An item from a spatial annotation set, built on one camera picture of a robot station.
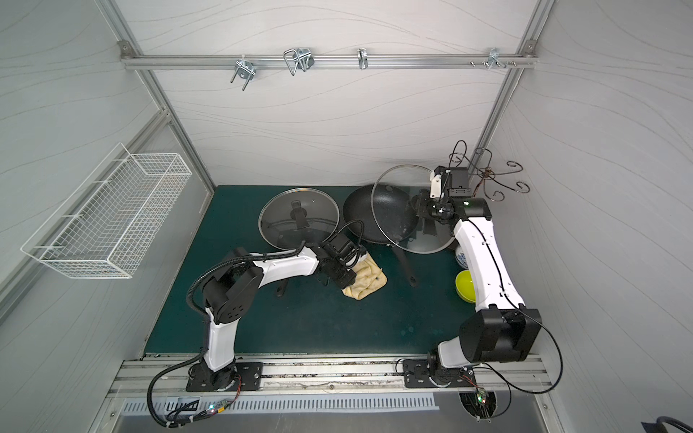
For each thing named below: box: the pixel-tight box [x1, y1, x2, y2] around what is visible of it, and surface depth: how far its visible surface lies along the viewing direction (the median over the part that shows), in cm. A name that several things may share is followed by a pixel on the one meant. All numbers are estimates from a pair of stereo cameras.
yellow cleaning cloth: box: [341, 250, 389, 301], surface depth 93 cm
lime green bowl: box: [454, 269, 476, 305], surface depth 90 cm
